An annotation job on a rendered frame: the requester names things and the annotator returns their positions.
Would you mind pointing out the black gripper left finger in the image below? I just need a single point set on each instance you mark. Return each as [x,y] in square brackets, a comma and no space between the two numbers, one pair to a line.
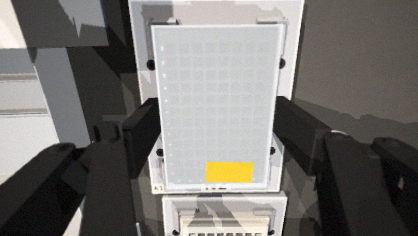
[32,204]

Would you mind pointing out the white multiwell plate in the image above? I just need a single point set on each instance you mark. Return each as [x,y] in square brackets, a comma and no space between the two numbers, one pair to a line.
[224,224]

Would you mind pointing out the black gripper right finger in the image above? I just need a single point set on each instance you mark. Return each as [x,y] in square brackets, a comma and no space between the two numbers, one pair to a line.
[351,200]

